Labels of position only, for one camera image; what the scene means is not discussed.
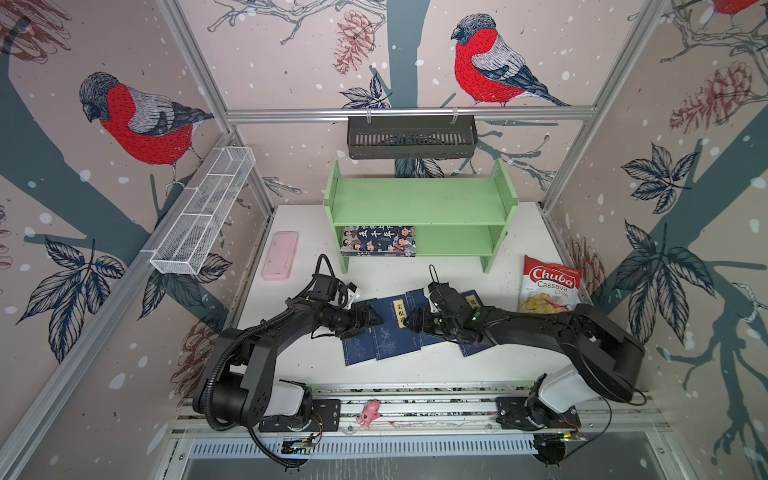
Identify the illustrated Chinese history book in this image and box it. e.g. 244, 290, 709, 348
340, 226, 417, 257

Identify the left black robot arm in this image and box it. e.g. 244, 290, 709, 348
193, 254, 383, 471

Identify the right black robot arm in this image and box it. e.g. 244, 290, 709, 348
404, 276, 645, 431

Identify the far left navy booklet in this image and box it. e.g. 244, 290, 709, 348
342, 333, 377, 367

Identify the navy booklet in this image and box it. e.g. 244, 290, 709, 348
405, 289, 444, 348
342, 333, 377, 367
455, 290, 496, 358
369, 295, 421, 360

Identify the right navy booklet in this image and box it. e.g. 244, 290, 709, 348
455, 290, 496, 358

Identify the pink pig toy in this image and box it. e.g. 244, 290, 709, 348
356, 400, 381, 429

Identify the pink pencil case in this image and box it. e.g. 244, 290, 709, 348
261, 231, 299, 281

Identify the green wooden shelf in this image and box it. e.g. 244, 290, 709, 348
323, 160, 519, 273

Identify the red Chuba chips bag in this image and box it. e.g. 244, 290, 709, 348
518, 256, 583, 314

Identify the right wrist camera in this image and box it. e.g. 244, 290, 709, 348
427, 282, 468, 315

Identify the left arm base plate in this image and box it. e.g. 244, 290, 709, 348
258, 399, 341, 433

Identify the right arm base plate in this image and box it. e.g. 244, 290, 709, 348
495, 396, 581, 432

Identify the black hanging wire basket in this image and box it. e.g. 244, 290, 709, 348
347, 115, 478, 160

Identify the white mesh wall tray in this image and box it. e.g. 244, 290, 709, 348
150, 146, 255, 275

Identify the aluminium mounting rail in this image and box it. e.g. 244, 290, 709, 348
170, 383, 667, 438

